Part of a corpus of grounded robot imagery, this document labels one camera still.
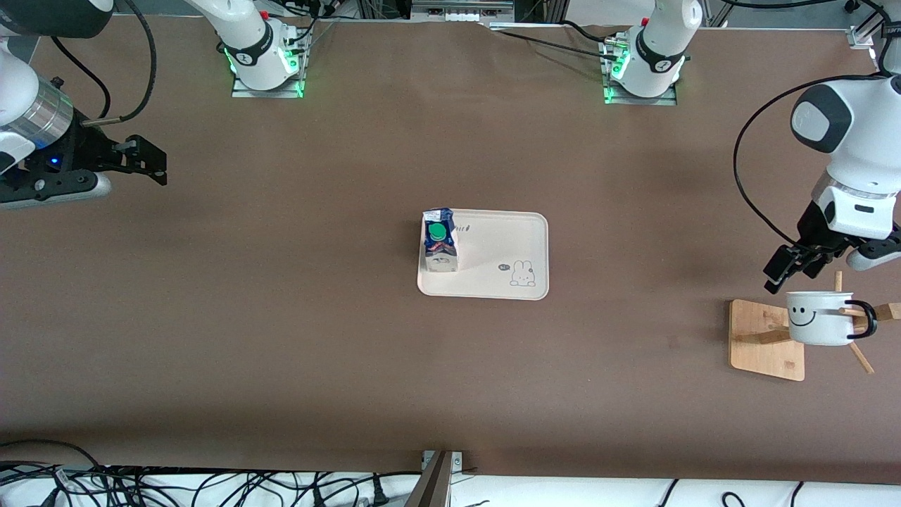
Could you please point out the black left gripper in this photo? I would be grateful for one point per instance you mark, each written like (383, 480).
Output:
(811, 229)

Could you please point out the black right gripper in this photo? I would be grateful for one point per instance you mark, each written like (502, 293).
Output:
(79, 151)

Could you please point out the blue white milk carton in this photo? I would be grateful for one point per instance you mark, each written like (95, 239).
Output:
(440, 246)

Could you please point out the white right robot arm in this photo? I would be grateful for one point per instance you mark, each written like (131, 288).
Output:
(246, 49)

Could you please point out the cream tray with rabbit print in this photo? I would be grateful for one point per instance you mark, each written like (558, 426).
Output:
(493, 246)

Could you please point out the wooden mug stand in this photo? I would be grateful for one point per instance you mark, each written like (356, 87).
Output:
(760, 345)

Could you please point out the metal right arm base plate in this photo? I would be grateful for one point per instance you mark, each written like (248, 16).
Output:
(243, 92)

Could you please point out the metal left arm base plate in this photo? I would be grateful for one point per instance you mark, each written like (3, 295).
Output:
(633, 101)

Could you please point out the aluminium corner bracket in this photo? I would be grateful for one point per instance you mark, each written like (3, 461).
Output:
(862, 36)

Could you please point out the small metal edge bracket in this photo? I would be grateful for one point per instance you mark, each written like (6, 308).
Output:
(457, 461)

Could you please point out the dark camera mast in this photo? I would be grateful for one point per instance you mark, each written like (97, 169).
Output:
(433, 489)

